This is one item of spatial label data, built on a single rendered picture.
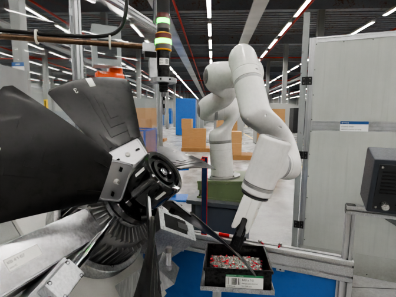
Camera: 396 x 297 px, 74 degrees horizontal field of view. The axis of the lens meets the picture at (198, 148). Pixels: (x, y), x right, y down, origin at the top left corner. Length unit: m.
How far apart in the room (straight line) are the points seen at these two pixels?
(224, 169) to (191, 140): 8.66
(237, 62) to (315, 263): 0.76
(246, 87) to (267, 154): 0.22
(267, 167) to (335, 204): 1.91
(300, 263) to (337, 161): 1.49
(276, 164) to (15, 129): 0.55
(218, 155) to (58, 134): 0.96
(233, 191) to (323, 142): 1.29
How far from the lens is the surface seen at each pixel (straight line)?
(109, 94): 0.79
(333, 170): 2.50
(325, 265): 1.13
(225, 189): 1.35
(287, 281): 1.19
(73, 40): 0.76
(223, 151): 1.37
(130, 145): 0.71
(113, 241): 0.68
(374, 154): 1.01
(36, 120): 0.53
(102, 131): 0.73
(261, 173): 0.69
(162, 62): 0.73
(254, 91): 0.78
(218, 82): 1.01
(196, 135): 10.01
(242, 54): 0.86
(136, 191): 0.62
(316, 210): 2.58
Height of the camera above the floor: 1.36
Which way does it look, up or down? 7 degrees down
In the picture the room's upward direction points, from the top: straight up
